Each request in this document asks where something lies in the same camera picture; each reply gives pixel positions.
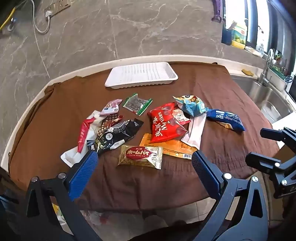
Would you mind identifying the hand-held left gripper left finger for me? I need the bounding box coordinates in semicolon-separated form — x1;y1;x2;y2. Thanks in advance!
24;150;103;241

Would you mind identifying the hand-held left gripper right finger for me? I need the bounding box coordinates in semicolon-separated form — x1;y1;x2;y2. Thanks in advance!
191;151;270;241

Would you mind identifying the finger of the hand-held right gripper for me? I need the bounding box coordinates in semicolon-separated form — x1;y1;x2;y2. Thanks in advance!
260;126;296;154
245;151;296;199

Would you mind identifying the long orange snack packet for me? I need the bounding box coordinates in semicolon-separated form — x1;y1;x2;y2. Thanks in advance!
139;133;197;160

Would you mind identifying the long red white snack packet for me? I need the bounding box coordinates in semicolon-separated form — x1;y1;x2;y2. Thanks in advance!
60;110;104;168

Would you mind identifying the plain white snack packet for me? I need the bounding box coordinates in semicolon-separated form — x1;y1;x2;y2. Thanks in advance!
181;115;206;150

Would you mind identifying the dark blue snack packet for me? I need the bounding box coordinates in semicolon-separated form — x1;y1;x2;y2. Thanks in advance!
205;109;245;132

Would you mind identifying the black snack packet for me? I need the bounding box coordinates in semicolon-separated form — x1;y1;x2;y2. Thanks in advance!
87;119;144;154

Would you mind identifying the brown checkered snack packet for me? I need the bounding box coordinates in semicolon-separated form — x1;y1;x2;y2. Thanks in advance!
96;114;124;139

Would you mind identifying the large red snack bag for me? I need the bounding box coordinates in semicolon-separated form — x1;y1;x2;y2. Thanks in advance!
147;103;191;143

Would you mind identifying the small red white snack packet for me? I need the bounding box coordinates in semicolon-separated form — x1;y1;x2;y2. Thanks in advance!
172;108;191;126

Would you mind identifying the light blue snack bag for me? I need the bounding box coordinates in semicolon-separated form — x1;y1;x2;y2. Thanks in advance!
173;95;208;117

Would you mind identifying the small pink snack packet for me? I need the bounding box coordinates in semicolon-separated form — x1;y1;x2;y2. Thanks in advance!
99;99;122;115

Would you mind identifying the white ribbed plastic tray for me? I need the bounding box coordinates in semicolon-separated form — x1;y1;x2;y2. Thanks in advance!
105;62;179;89

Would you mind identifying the stainless steel sink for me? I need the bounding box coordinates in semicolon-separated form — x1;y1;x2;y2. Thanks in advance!
231;75;294;124

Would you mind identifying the green white drain rack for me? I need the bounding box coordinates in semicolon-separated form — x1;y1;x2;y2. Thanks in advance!
266;65;290;92

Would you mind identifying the gold red-label snack packet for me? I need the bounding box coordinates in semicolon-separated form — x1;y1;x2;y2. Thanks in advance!
117;145;163;170

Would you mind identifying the metal faucet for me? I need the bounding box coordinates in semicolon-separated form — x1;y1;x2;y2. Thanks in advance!
257;49;276;87

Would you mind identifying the brown table cloth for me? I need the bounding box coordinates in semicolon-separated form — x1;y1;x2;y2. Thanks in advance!
8;61;281;212

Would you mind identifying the clear green-edged snack packet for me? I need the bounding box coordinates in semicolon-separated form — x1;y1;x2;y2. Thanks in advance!
122;93;153;116

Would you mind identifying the white bottle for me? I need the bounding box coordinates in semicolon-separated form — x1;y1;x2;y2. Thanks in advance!
255;37;266;56

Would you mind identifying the dark blue cup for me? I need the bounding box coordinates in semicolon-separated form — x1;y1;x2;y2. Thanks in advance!
221;29;233;46

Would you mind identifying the purple hanging tool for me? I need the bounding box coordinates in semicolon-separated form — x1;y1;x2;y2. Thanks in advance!
211;0;224;23

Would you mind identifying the white power cable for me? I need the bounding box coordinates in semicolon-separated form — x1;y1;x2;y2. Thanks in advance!
30;0;53;34

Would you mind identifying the wall socket panel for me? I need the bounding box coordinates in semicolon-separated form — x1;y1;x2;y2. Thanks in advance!
44;0;71;16

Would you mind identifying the yellow hose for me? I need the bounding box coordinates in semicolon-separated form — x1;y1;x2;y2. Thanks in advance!
0;6;17;31

